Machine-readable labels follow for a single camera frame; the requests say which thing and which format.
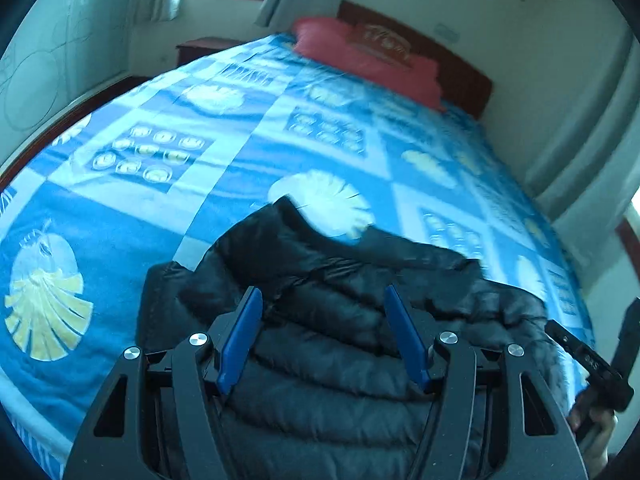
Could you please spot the blue patterned bed sheet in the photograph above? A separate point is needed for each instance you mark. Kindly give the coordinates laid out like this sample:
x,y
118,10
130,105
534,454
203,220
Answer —
x,y
150,210

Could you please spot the person's right hand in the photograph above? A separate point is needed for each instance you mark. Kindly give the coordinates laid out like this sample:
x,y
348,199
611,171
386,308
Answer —
x,y
607,440

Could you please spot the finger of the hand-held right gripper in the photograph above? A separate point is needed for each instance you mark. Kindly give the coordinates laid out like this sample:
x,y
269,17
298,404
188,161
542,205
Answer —
x,y
631,335
590,365

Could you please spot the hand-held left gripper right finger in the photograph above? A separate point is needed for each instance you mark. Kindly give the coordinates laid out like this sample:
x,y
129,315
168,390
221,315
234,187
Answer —
x,y
407,340

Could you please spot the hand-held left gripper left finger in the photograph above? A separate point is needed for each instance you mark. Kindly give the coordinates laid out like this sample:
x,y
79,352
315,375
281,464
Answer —
x,y
240,340

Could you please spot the wardrobe with circle pattern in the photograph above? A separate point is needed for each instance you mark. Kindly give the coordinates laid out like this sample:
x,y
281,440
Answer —
x,y
50,75

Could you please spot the wooden headboard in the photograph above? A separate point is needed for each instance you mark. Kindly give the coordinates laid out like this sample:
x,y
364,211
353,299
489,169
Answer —
x,y
465,85

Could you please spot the small brown printed cushion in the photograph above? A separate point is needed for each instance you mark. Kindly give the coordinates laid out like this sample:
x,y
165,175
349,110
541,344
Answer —
x,y
382,40

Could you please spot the wooden bed side rail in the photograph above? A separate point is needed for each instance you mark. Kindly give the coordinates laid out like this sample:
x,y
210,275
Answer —
x,y
15,175

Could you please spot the wall outlet plate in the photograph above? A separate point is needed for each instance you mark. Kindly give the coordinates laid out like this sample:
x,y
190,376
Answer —
x,y
446,31

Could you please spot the wooden nightstand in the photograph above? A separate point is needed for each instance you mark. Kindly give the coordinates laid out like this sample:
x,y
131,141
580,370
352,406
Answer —
x,y
200,50

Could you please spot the black puffer jacket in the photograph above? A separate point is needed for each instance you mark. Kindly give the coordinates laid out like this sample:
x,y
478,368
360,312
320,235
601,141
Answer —
x,y
325,320

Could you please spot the red pillow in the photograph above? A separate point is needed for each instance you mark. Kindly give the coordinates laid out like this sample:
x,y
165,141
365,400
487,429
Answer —
x,y
325,40

